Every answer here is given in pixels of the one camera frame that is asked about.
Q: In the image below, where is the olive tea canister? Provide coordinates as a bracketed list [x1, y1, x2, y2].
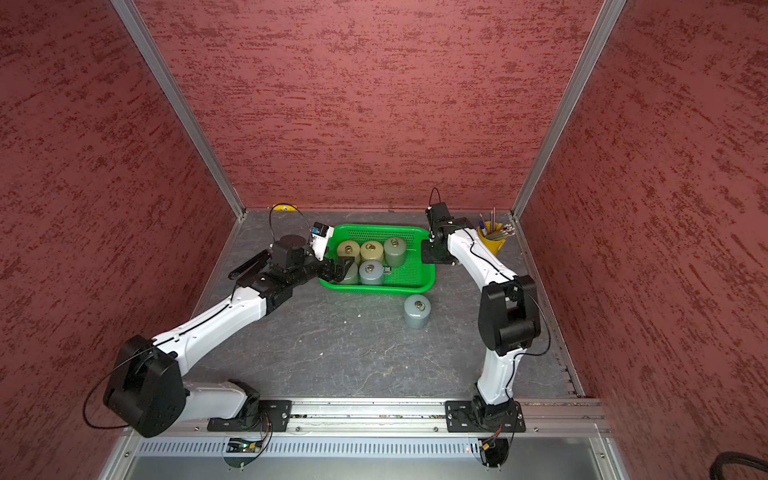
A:
[339, 263, 359, 285]

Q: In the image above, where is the beige tea canister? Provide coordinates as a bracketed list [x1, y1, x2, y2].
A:
[336, 240, 361, 264]
[360, 240, 385, 263]

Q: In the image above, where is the green plastic basket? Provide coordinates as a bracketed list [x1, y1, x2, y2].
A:
[320, 224, 436, 296]

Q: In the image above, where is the grey tea canister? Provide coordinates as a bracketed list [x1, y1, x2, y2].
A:
[358, 260, 385, 286]

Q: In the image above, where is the green tea canister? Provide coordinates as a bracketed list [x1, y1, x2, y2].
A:
[383, 237, 407, 269]

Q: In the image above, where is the grey-blue tea canister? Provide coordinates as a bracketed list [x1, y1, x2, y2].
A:
[404, 294, 432, 329]

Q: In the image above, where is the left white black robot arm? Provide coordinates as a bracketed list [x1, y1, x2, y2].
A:
[103, 235, 354, 438]

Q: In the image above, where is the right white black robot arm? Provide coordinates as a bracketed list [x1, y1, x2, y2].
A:
[421, 217, 541, 433]

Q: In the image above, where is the black tongs tool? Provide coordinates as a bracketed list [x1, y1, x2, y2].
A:
[228, 249, 271, 280]

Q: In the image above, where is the yellow pen cup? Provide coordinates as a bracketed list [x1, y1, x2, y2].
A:
[477, 221, 514, 256]

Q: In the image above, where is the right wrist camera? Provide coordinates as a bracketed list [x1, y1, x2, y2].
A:
[425, 202, 453, 231]

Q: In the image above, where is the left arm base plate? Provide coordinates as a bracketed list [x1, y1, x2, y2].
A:
[207, 399, 293, 433]

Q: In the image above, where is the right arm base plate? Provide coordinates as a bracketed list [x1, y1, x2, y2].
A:
[444, 396, 527, 434]

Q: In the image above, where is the aluminium front rail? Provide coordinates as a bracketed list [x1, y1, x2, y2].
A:
[98, 395, 631, 480]

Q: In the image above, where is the left aluminium frame post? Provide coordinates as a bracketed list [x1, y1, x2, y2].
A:
[111, 0, 247, 221]

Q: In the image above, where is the aluminium frame post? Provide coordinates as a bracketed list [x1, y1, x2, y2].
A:
[511, 0, 626, 221]
[111, 0, 247, 221]

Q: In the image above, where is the right aluminium frame post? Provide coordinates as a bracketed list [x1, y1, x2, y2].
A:
[511, 0, 626, 221]

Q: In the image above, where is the black cable bottom right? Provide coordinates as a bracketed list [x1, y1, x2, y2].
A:
[709, 451, 768, 480]

